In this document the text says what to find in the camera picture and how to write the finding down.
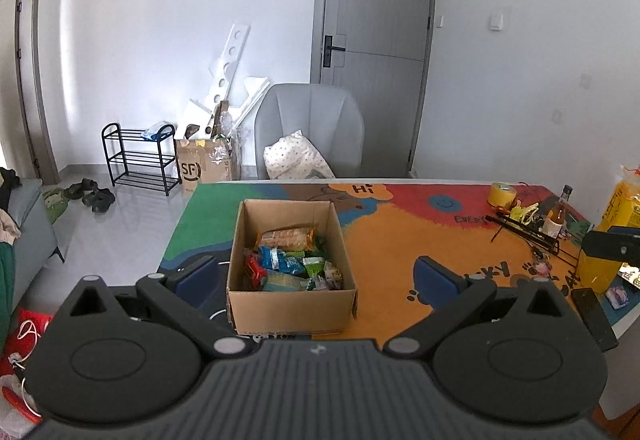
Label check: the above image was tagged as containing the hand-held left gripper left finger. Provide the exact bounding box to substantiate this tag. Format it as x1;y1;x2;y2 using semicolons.
60;256;252;361

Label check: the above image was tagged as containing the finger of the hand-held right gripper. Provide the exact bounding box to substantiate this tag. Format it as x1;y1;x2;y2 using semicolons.
571;287;620;354
581;226;640;267

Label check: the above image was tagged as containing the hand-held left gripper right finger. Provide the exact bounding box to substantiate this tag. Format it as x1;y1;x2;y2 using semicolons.
382;256;571;361

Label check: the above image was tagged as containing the red snack packet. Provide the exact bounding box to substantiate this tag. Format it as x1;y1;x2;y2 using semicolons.
244;256;269;291

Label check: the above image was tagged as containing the blue snack packet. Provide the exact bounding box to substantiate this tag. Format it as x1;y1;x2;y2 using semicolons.
257;246;286;271

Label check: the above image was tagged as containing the green edged bread packet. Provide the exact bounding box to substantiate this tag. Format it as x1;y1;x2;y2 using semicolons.
265;272;309;292

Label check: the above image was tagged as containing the tan cracker packet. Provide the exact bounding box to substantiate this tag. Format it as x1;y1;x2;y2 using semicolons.
256;227;319;252

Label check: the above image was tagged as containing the small teal snack packet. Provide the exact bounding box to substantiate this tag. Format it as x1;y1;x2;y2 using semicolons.
282;252;306;276

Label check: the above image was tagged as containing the white packet black label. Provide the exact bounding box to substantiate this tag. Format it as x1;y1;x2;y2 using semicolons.
322;265;346;291

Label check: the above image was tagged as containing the large yellow juice bottle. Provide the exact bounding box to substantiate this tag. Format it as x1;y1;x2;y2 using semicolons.
577;165;640;294

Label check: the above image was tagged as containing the amber glass bottle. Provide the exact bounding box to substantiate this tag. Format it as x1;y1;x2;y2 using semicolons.
544;185;574;239

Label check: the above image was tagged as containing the yellow-green plastic bag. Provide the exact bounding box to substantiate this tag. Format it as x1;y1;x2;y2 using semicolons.
510;201;541;224

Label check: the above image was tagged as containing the yellow tape roll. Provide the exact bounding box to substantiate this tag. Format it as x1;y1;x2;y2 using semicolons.
489;181;519;209

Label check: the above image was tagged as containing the brown printed cardboard box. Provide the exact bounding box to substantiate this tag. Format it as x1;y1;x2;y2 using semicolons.
175;137;239;196

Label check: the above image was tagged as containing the dark slipper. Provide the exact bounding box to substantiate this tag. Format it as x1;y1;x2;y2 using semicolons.
67;178;99;201
82;187;116;214

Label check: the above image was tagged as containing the black shoe rack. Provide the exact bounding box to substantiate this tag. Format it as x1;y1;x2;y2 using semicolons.
101;122;182;196

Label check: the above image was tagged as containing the clear plastic wrap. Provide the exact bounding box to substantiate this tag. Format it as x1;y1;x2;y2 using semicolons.
212;112;251;166

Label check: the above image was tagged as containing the blue plastic bag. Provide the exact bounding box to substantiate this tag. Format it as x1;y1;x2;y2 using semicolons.
141;121;174;141

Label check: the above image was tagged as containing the dotted white pillow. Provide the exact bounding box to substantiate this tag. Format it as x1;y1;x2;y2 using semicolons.
264;130;335;180

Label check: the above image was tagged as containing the green floor mat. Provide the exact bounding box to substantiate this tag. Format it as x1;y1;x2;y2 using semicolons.
42;187;71;224

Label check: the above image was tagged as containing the white foam piece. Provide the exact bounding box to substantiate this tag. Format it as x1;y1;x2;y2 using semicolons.
235;77;271;126
180;97;216;136

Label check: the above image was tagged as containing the grey sofa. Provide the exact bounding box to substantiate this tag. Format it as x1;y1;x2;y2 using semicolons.
0;177;66;321

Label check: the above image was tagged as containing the red bag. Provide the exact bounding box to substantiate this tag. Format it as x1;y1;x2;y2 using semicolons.
0;310;54;377

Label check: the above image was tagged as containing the green cloth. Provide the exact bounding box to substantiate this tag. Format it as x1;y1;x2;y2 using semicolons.
0;242;16;347

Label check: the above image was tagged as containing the beige cloth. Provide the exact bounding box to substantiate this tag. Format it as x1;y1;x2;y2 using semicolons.
0;210;24;246

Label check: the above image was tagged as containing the grey chair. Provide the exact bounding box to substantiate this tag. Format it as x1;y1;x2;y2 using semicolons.
254;83;364;180

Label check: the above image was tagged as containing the dark cloth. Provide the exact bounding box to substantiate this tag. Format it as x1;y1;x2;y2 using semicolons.
0;167;21;211

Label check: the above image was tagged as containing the white plastic bag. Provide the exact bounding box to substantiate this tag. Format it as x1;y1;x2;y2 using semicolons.
0;372;44;432

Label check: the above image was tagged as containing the grey door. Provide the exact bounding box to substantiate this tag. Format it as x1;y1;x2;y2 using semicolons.
310;0;439;171

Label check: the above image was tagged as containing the black wire rack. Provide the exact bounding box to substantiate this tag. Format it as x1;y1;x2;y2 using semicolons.
484;214;577;267

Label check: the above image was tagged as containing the black door handle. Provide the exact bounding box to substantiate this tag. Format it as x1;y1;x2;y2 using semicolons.
322;35;347;67

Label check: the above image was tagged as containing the grey doorway frame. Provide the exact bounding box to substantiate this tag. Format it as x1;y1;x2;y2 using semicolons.
0;0;61;184

